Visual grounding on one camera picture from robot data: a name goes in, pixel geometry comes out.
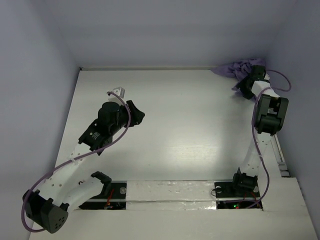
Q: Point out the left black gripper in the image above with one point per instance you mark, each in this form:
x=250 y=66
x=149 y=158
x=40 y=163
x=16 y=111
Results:
x=131 y=113

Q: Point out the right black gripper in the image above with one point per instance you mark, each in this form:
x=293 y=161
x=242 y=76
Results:
x=249 y=85

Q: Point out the purple t shirt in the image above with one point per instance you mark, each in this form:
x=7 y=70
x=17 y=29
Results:
x=238 y=69

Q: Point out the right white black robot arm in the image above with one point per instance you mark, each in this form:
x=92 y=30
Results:
x=267 y=119

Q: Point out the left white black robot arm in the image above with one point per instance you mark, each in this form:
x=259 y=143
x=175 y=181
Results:
x=62 y=190

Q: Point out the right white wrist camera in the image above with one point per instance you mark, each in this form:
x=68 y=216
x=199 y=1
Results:
x=259 y=85

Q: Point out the aluminium rail right side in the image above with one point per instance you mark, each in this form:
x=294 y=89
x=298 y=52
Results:
x=280 y=159

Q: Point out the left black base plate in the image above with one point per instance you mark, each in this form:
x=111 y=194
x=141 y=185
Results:
x=115 y=199

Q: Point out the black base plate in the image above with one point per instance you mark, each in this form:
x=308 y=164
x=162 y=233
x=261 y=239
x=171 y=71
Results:
x=115 y=199
x=227 y=198

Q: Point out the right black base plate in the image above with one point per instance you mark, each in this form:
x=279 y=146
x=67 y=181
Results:
x=227 y=198

